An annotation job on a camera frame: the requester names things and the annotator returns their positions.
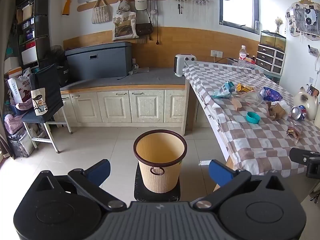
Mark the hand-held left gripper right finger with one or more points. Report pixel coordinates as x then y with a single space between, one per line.
220 172

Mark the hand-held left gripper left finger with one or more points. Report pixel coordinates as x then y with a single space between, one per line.
100 171

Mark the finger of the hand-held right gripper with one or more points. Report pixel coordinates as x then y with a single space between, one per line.
300 156

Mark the crushed blue soda can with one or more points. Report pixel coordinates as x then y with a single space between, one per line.
297 112

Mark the white plastic bag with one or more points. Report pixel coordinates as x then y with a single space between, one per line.
284 104

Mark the beige wastebasket brown rim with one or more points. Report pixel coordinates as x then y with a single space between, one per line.
160 170

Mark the purple blue flowered packet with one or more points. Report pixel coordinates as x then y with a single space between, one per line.
271 93

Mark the yellow cigarette box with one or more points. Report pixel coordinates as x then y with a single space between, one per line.
243 88

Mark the brown shoulder bag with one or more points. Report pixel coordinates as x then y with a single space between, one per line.
144 29

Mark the brown candy wrapper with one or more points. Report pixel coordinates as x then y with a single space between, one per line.
293 131

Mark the brown white checkered tablecloth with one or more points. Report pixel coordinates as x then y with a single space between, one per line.
250 140

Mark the crumpled brown paper bag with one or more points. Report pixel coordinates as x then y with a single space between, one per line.
275 111

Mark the white cat figurine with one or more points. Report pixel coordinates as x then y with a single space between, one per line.
310 105

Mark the teal round lid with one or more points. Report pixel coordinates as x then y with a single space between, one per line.
253 118

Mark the white cabinet counter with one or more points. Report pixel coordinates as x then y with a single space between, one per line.
115 105

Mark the small wooden piece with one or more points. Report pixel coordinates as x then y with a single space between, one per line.
236 105

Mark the clear plastic packet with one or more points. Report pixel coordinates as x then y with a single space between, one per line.
253 97

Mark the teal snack packet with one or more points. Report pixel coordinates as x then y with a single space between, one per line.
223 90

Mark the white cartoon tote bag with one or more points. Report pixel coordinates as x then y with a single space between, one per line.
39 102

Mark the dark folding chair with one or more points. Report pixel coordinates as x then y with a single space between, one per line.
50 87

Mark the pink folded cloth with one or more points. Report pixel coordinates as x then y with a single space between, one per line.
13 123

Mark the white drawer unit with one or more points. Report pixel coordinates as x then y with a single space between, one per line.
270 58

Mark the grey storage box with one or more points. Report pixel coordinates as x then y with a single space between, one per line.
100 62

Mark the clear water bottle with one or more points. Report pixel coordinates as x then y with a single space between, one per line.
242 57

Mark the white red paper bag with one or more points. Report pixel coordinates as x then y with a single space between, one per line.
17 90

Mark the glass fish tank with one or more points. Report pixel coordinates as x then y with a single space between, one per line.
272 40

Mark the dried flower vase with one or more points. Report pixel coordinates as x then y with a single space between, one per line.
278 23

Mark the printed canvas tote bag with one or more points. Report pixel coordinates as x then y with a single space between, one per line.
125 27

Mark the black storage shelf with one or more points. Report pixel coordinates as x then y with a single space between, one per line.
41 30

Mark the cream knitted bag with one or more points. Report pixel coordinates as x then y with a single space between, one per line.
101 13

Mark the window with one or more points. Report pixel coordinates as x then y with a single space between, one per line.
238 2

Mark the white bucket bag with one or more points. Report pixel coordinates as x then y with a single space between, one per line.
142 3

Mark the white wall socket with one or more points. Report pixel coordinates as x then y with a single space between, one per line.
216 53

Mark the photo collage wall board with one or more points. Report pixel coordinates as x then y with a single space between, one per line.
303 20

